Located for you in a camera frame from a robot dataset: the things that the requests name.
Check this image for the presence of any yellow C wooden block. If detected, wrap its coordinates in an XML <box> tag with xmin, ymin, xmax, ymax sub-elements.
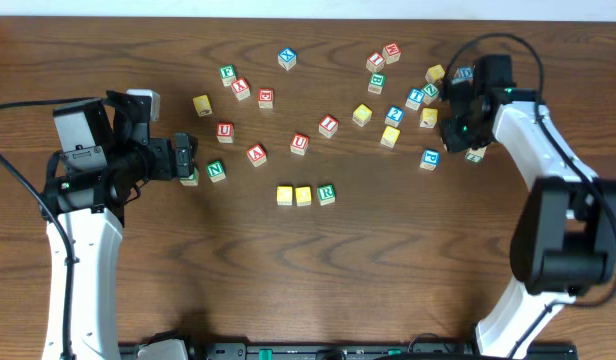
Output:
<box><xmin>276</xmin><ymin>186</ymin><xmax>293</xmax><ymax>206</ymax></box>

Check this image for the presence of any yellow O wooden block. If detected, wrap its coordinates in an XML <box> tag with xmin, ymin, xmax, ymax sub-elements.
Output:
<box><xmin>295</xmin><ymin>186</ymin><xmax>312</xmax><ymax>206</ymax></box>

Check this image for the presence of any green R wooden block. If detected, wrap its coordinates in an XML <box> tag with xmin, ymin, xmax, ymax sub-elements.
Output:
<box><xmin>317</xmin><ymin>184</ymin><xmax>336</xmax><ymax>206</ymax></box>

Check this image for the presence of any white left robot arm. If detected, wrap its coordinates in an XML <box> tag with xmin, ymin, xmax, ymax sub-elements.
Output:
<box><xmin>41</xmin><ymin>89</ymin><xmax>199</xmax><ymax>359</ymax></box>

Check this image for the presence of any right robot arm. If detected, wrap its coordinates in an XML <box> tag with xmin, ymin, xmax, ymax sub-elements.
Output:
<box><xmin>440</xmin><ymin>55</ymin><xmax>616</xmax><ymax>359</ymax></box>

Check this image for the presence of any plain L green-sided block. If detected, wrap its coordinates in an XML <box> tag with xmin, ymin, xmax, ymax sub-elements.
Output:
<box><xmin>465</xmin><ymin>147</ymin><xmax>486</xmax><ymax>163</ymax></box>

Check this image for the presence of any blue D block far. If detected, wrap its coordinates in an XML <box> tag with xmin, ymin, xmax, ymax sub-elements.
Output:
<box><xmin>452</xmin><ymin>66</ymin><xmax>474</xmax><ymax>83</ymax></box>

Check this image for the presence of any yellow hammer picture block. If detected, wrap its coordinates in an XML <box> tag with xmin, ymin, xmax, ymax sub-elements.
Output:
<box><xmin>420</xmin><ymin>108</ymin><xmax>438</xmax><ymax>128</ymax></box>

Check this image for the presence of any green-sided block under gripper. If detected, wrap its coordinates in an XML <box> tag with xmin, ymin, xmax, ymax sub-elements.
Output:
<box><xmin>180</xmin><ymin>168</ymin><xmax>199</xmax><ymax>186</ymax></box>

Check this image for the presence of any blue P wooden block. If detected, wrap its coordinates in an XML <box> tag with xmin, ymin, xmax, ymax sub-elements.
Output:
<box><xmin>420</xmin><ymin>149</ymin><xmax>440</xmax><ymax>170</ymax></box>

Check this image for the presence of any green N wooden block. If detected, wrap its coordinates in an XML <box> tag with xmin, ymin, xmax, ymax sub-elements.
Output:
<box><xmin>206</xmin><ymin>160</ymin><xmax>226</xmax><ymax>183</ymax></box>

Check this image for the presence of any red U block left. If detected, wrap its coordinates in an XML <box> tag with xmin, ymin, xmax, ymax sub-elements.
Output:
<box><xmin>216</xmin><ymin>123</ymin><xmax>235</xmax><ymax>144</ymax></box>

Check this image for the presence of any red u block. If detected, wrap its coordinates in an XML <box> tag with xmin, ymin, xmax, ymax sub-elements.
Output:
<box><xmin>216</xmin><ymin>123</ymin><xmax>235</xmax><ymax>144</ymax></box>
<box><xmin>290</xmin><ymin>134</ymin><xmax>309</xmax><ymax>156</ymax></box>

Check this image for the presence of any green Z wooden block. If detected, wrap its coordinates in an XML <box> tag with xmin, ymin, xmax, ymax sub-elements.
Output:
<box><xmin>422</xmin><ymin>83</ymin><xmax>440</xmax><ymax>105</ymax></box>

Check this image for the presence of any yellow block far left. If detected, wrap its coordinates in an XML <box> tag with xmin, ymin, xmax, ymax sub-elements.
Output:
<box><xmin>192</xmin><ymin>95</ymin><xmax>212</xmax><ymax>117</ymax></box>

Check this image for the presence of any yellow block far right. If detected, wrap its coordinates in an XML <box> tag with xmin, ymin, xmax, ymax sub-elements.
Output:
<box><xmin>425</xmin><ymin>64</ymin><xmax>445</xmax><ymax>84</ymax></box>

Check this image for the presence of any blue T wooden block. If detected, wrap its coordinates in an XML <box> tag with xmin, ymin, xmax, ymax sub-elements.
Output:
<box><xmin>405</xmin><ymin>88</ymin><xmax>424</xmax><ymax>110</ymax></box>

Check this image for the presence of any blue 2 wooden block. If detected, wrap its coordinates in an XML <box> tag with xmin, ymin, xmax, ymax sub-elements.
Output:
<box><xmin>384</xmin><ymin>106</ymin><xmax>404</xmax><ymax>128</ymax></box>

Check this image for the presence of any yellow block lower middle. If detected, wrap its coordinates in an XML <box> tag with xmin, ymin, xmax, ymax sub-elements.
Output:
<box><xmin>380</xmin><ymin>126</ymin><xmax>400</xmax><ymax>148</ymax></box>

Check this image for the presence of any red A wooden block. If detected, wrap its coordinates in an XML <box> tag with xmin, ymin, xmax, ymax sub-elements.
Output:
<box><xmin>246</xmin><ymin>144</ymin><xmax>267</xmax><ymax>167</ymax></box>

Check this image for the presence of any red X wooden block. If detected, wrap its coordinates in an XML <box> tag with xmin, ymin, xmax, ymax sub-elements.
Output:
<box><xmin>230</xmin><ymin>78</ymin><xmax>251</xmax><ymax>101</ymax></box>

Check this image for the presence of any green F wooden block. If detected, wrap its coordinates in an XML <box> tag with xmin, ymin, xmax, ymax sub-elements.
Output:
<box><xmin>219</xmin><ymin>65</ymin><xmax>237</xmax><ymax>87</ymax></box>

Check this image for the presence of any red E wooden block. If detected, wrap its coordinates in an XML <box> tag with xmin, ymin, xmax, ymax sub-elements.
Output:
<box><xmin>258</xmin><ymin>88</ymin><xmax>274</xmax><ymax>109</ymax></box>

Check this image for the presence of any green B wooden block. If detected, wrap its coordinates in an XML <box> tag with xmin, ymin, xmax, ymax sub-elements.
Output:
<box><xmin>368</xmin><ymin>73</ymin><xmax>386</xmax><ymax>94</ymax></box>

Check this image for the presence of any red H wooden block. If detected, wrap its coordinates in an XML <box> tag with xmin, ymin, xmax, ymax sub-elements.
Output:
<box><xmin>382</xmin><ymin>42</ymin><xmax>402</xmax><ymax>64</ymax></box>

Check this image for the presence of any red I block far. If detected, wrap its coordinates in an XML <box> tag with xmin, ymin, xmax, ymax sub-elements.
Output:
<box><xmin>366</xmin><ymin>52</ymin><xmax>386</xmax><ymax>73</ymax></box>

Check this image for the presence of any red i block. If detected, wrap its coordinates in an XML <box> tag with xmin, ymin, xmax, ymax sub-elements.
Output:
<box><xmin>366</xmin><ymin>52</ymin><xmax>386</xmax><ymax>73</ymax></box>
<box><xmin>318</xmin><ymin>115</ymin><xmax>339</xmax><ymax>138</ymax></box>

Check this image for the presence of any red U block middle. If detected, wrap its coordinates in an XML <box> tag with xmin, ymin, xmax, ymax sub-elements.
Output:
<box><xmin>290</xmin><ymin>134</ymin><xmax>309</xmax><ymax>156</ymax></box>

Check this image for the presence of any red I block near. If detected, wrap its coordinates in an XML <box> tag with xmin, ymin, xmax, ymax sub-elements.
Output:
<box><xmin>318</xmin><ymin>115</ymin><xmax>339</xmax><ymax>138</ymax></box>

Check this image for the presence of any blue X wooden block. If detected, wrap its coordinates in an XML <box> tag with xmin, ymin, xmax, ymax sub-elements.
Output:
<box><xmin>278</xmin><ymin>47</ymin><xmax>297</xmax><ymax>71</ymax></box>

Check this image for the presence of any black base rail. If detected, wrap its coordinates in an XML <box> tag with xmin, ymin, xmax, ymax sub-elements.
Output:
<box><xmin>118</xmin><ymin>332</ymin><xmax>579</xmax><ymax>360</ymax></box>

